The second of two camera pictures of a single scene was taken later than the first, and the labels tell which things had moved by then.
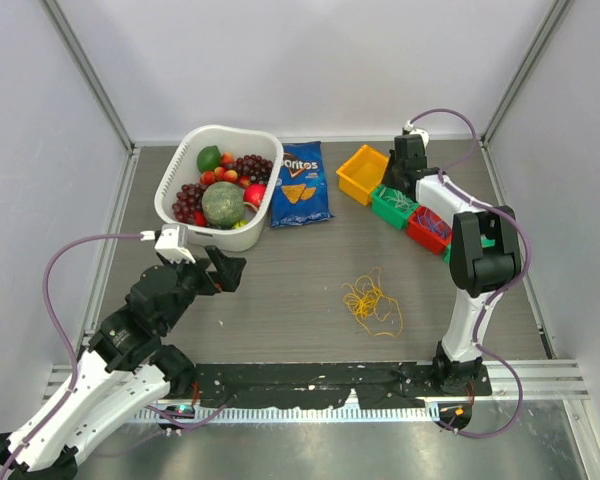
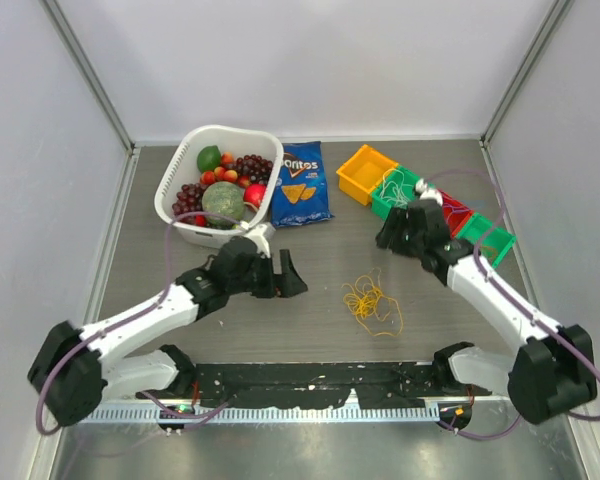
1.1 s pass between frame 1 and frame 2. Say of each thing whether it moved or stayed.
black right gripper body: moved
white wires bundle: stayed
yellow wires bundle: stayed
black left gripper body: moved
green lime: stayed
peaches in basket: stayed
